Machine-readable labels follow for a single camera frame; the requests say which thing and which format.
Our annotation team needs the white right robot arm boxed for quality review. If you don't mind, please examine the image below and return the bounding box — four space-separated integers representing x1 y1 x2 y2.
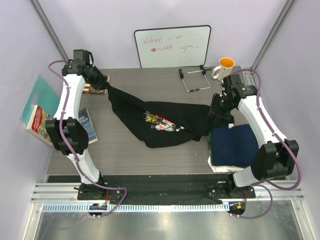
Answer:
209 72 302 198

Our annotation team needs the small whiteboard with red writing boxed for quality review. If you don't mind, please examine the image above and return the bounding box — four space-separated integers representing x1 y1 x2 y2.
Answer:
134 25 212 68

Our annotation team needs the white folded t shirt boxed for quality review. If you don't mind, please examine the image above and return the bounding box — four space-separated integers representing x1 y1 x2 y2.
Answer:
207 156 244 173

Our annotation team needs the white mug orange inside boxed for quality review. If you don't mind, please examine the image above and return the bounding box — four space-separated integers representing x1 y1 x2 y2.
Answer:
211 57 235 82

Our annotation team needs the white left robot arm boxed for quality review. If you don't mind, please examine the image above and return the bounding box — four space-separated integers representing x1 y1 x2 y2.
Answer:
45 49 109 200

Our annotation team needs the black wire book stand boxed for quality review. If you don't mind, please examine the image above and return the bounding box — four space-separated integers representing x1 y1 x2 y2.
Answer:
178 65 212 93

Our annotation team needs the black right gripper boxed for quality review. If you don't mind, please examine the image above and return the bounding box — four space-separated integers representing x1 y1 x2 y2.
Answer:
206 93 236 123

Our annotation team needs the black t shirt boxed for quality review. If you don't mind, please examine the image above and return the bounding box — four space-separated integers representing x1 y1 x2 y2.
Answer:
92 74 236 149

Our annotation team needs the orange brown cover book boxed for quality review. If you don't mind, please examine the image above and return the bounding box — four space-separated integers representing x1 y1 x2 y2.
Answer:
82 83 107 95

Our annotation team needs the navy folded t shirt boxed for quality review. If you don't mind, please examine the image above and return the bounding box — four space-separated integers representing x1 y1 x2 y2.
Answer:
207 124 259 168

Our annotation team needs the blue cover book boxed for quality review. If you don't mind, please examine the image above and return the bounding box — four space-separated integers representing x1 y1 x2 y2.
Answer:
78 108 98 144

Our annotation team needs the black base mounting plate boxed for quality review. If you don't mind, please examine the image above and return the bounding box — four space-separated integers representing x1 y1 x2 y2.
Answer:
77 174 256 201

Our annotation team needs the red white cover book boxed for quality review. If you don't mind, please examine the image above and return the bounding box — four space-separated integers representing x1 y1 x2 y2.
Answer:
25 105 53 146

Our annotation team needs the teal plastic cutting board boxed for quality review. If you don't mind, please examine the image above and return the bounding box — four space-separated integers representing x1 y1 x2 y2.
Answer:
21 76 60 124

